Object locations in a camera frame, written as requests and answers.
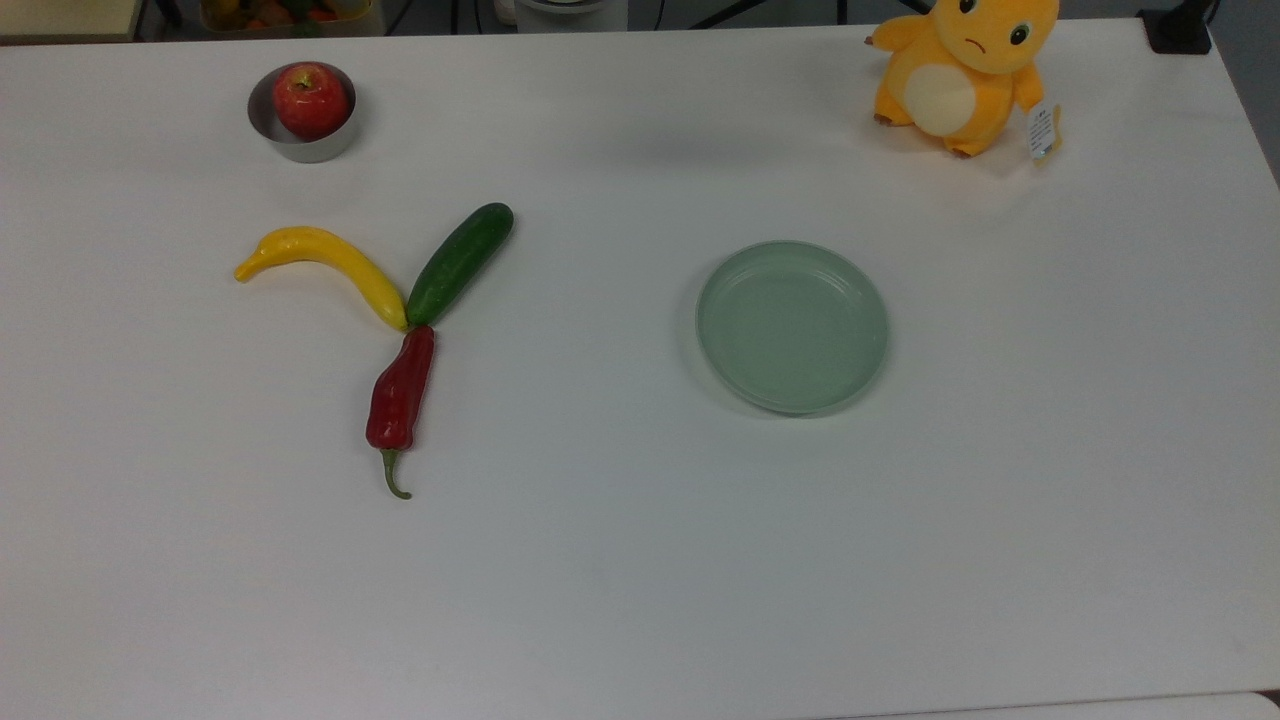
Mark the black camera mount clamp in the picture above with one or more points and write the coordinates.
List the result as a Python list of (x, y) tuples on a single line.
[(1180, 28)]

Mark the yellow toy banana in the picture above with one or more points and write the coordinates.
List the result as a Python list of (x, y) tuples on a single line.
[(330, 252)]

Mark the red toy chili pepper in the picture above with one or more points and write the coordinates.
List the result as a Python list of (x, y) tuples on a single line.
[(400, 390)]

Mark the orange plush toy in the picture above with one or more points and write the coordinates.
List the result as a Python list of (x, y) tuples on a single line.
[(960, 70)]

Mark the grey bowl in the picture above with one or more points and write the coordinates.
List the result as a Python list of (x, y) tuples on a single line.
[(300, 150)]

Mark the pale green plate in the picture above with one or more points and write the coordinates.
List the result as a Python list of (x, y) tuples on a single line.
[(792, 328)]

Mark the beige cardboard box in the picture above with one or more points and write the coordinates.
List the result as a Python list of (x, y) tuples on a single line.
[(65, 18)]

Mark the clear bin of toy food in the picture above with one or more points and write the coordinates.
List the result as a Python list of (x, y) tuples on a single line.
[(290, 14)]

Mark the red apple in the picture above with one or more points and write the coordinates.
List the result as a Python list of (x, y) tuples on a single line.
[(311, 100)]

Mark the green toy cucumber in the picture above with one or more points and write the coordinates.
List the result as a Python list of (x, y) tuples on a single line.
[(460, 262)]

